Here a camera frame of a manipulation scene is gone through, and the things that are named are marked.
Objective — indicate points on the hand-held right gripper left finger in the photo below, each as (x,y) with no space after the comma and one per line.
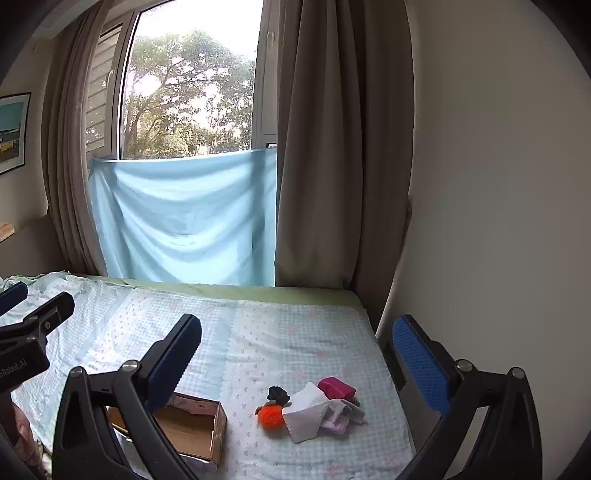
(173,369)

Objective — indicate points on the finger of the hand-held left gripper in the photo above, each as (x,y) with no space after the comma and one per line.
(51,310)
(14,296)

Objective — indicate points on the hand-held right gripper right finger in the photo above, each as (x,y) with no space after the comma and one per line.
(422,364)

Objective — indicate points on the cardboard box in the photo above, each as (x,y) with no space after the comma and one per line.
(194,429)

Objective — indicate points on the black sock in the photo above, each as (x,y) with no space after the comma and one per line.
(277,393)

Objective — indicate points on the orange pom-pom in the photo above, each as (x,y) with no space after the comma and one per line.
(270,415)

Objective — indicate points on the wooden board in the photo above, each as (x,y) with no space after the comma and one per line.
(4,231)

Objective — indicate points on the white grey cloth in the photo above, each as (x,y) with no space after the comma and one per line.
(348,410)

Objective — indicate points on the pale pink towel roll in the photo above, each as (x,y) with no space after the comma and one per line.
(333,427)

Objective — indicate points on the floral checked blanket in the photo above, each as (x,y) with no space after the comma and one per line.
(277,332)

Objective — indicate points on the brown curtain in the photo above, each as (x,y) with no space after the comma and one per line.
(69,184)
(332,184)

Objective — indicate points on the green bed sheet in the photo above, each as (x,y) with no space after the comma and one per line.
(300,293)

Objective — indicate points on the light blue hanging sheet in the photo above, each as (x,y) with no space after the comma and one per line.
(184,217)

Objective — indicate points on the white framed window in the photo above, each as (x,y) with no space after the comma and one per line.
(111,92)

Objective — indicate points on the green tree outside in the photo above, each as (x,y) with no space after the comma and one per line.
(184,92)

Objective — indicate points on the framed wall picture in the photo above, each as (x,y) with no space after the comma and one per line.
(11,134)

